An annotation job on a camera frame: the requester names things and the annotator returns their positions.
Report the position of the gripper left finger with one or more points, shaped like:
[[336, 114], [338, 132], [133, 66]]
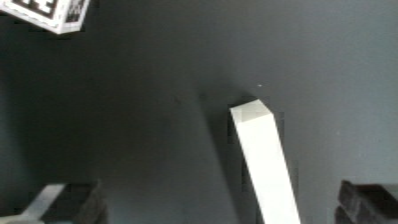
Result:
[[67, 204]]

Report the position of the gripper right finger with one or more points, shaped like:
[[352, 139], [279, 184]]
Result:
[[368, 204]]

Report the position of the white chair leg far right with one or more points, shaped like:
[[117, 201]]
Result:
[[55, 15]]

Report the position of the white U-shaped obstacle fence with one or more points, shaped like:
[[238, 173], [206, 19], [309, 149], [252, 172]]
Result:
[[263, 154]]

